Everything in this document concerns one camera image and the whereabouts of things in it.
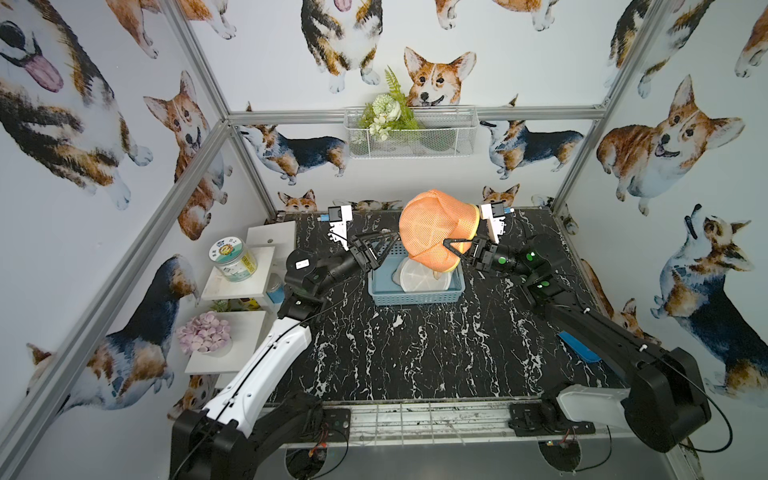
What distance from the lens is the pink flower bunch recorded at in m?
0.63

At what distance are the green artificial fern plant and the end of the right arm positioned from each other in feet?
1.23

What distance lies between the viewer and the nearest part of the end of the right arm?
0.61m

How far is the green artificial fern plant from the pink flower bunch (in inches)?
24.2

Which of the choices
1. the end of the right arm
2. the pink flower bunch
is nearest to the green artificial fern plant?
the end of the right arm

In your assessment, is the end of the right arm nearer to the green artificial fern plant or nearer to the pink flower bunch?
the green artificial fern plant

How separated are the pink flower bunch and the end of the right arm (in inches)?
21.0

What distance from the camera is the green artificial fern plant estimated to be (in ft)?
2.58
